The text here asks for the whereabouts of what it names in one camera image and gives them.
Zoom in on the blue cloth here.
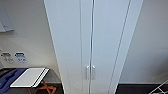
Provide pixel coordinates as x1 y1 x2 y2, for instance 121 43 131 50
0 68 28 94

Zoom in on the white door handle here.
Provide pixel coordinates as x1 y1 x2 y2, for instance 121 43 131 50
85 65 91 81
91 65 97 81

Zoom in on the white wall sign grey print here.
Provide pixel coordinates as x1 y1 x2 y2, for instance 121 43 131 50
0 51 15 65

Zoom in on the white wire rack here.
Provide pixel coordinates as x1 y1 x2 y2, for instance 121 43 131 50
148 83 168 94

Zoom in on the flat white board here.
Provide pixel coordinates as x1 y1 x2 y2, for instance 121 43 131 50
9 67 50 89

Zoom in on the blue white wall sign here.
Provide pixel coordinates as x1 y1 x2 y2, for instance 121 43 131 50
14 51 28 64

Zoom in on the white wardrobe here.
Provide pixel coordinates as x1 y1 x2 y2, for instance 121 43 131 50
43 0 145 94

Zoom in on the dark table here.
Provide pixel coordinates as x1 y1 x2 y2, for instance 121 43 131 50
0 67 63 94

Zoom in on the orange folding frame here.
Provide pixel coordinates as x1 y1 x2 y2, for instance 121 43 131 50
28 79 57 94

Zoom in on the white wardrobe door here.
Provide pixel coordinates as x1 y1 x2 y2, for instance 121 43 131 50
55 0 92 94
91 0 132 94

